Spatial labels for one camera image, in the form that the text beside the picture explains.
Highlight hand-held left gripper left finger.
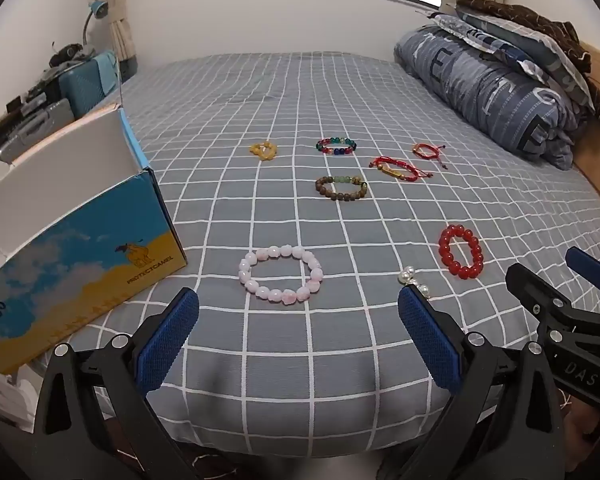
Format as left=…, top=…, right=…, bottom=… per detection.
left=32, top=287, right=201, bottom=480

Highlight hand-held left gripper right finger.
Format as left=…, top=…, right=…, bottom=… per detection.
left=380, top=285, right=566, bottom=480

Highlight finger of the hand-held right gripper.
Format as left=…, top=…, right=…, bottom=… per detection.
left=566, top=246, right=600, bottom=311
left=505, top=261, right=586, bottom=333

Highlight white pearl bracelet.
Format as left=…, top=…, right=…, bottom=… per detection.
left=399, top=266, right=431, bottom=301

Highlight red bead bracelet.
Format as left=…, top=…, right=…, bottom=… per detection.
left=438, top=224, right=484, bottom=281

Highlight blue and yellow cardboard box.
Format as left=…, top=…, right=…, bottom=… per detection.
left=0, top=102, right=188, bottom=376

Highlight small red string bracelet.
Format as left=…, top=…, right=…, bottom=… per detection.
left=412, top=142, right=448, bottom=168

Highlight red string bracelet gold bar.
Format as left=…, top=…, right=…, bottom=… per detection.
left=370, top=156, right=433, bottom=182

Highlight brown wooden bead bracelet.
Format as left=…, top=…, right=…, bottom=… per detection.
left=314, top=175, right=368, bottom=202

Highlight multicolour glass bead bracelet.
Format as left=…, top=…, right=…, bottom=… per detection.
left=315, top=136, right=357, bottom=157

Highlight white stand base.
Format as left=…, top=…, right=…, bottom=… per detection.
left=0, top=355, right=48, bottom=435

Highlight folded blue grey duvet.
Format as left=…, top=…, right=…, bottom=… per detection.
left=394, top=25, right=581, bottom=171

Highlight blue grey patterned pillow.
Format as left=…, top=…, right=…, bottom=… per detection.
left=455, top=0, right=596, bottom=108
left=430, top=11, right=551, bottom=86

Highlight grey ribbed suitcase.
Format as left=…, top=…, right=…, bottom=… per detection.
left=0, top=97, right=76, bottom=161

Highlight teal suitcase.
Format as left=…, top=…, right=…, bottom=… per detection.
left=60, top=52, right=118, bottom=121

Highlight pillows with brown blanket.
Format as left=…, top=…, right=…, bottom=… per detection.
left=467, top=0, right=600, bottom=128

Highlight teal towel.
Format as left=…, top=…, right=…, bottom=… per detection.
left=92, top=50, right=119, bottom=97

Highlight black clutter on suitcases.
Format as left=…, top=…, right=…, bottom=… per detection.
left=5, top=42, right=88, bottom=111

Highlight blue desk lamp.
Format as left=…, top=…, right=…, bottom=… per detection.
left=82, top=1, right=110, bottom=48

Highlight pink bead bracelet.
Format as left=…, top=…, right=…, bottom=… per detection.
left=238, top=244, right=325, bottom=305

